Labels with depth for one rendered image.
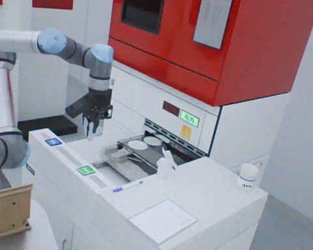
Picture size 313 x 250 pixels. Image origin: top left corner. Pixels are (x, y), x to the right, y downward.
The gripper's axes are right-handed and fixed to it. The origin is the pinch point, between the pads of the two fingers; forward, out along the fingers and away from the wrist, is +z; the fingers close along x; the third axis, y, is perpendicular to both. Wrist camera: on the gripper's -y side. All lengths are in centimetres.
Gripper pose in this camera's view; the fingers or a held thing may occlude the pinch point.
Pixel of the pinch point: (87, 138)
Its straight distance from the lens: 138.2
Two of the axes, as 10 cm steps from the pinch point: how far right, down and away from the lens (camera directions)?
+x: -6.7, -4.0, 6.2
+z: -1.7, 9.0, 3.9
